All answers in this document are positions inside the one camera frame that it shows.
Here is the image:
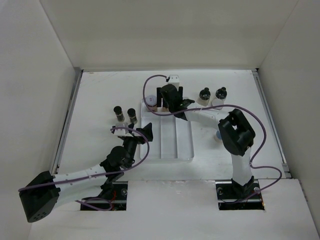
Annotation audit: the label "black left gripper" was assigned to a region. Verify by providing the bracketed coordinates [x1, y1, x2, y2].
[122, 122, 152, 168]

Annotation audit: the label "orange label silver cap jar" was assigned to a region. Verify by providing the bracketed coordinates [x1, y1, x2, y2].
[145, 95, 158, 112]

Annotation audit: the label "grinder jar white contents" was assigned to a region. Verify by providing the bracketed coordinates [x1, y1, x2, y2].
[196, 87, 211, 107]

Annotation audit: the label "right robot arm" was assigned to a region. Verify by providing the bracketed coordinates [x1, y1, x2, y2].
[159, 84, 256, 200]

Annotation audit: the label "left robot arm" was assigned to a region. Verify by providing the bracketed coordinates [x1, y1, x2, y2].
[18, 123, 154, 223]

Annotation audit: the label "dark spice bottle black cap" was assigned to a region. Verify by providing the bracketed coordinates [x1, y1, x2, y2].
[127, 108, 138, 124]

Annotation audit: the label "white divided organizer tray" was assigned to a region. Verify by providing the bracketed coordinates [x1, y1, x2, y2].
[140, 102, 195, 164]

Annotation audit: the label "dark spice bottle far left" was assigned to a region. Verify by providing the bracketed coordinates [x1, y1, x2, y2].
[113, 105, 125, 122]

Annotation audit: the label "blue label bottle near grinders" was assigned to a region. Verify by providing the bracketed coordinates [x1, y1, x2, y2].
[211, 98, 224, 107]

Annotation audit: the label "grinder jar right black top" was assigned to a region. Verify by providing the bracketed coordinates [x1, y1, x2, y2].
[215, 87, 228, 101]

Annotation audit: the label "blue label silver cap bottle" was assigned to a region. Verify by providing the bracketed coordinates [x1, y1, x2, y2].
[214, 130, 222, 143]

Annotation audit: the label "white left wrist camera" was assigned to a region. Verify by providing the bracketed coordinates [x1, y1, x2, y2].
[166, 74, 180, 90]

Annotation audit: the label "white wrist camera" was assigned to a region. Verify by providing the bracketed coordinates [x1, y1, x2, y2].
[166, 74, 180, 90]
[110, 123, 133, 137]

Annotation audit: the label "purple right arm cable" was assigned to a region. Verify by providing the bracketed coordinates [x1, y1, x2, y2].
[143, 74, 284, 205]

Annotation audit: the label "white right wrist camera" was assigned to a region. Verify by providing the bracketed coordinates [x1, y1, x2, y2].
[110, 123, 133, 137]

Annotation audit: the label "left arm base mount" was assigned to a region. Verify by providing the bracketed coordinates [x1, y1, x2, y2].
[80, 181, 129, 211]

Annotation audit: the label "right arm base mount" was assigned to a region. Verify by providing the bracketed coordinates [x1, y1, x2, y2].
[215, 180, 265, 211]

